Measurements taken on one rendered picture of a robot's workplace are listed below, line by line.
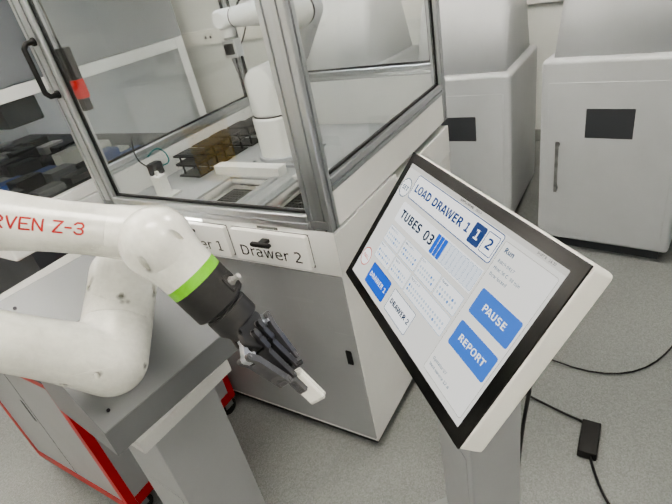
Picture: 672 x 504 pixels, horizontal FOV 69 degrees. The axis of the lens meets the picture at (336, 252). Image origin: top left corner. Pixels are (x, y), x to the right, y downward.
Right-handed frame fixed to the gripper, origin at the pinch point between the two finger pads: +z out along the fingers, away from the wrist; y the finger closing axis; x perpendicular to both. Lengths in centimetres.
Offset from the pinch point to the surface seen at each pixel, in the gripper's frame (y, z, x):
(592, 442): 63, 112, -17
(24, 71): 117, -109, 77
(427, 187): 28.7, -7.8, -32.1
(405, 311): 11.4, 3.6, -18.5
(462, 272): 7.6, 0.5, -32.0
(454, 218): 17.2, -4.1, -34.6
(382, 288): 20.3, 1.5, -14.4
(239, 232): 68, -18, 29
